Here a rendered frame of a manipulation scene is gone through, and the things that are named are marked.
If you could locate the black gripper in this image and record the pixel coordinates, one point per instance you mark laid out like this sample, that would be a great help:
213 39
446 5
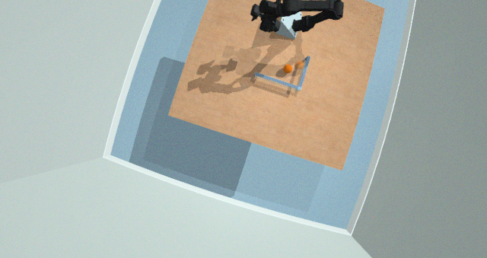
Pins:
255 13

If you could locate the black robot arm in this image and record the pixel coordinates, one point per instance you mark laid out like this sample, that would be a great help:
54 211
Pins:
330 9

